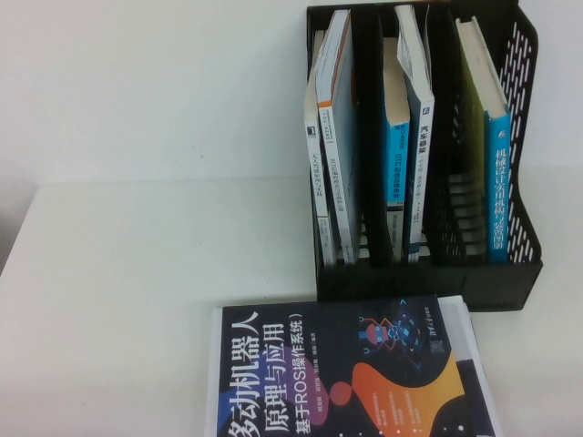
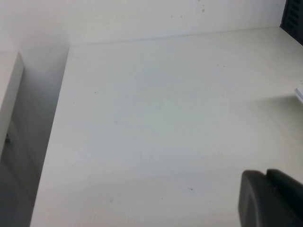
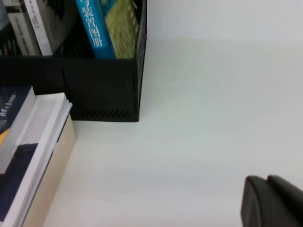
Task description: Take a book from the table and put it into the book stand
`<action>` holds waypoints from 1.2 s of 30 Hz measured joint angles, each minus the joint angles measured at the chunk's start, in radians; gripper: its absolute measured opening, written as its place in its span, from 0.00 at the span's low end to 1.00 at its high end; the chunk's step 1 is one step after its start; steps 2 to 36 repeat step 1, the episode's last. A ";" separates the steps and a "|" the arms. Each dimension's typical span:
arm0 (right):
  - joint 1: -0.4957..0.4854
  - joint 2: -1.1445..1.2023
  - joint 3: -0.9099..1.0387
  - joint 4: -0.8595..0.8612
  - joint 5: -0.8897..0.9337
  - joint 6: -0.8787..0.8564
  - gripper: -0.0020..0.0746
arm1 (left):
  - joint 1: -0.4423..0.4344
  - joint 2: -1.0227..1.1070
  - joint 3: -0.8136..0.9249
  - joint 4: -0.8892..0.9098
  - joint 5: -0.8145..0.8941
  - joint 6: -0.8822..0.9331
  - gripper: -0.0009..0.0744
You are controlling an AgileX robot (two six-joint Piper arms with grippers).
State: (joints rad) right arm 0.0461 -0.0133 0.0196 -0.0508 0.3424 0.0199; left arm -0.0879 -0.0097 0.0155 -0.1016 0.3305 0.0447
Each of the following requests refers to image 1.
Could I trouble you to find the blue paperback yellowed pages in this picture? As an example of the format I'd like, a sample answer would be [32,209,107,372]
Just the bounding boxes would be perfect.
[381,36,410,264]

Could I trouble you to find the white car suspension book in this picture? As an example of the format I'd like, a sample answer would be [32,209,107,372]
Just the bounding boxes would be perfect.
[394,4,437,266]

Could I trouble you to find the thin white spine book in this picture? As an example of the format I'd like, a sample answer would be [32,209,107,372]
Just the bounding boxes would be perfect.
[302,29,339,268]

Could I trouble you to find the white book orange trim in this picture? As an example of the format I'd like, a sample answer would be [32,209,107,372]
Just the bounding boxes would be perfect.
[314,8,361,266]

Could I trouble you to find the black plastic book stand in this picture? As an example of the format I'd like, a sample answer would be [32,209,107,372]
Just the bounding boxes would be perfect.
[305,0,546,313]

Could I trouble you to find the dark navy robot book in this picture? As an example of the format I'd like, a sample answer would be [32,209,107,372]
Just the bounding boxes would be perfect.
[207,294,496,437]

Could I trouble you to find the blue hardcover mechanical design book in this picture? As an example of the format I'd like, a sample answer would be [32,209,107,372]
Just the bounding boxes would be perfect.
[455,15,512,264]

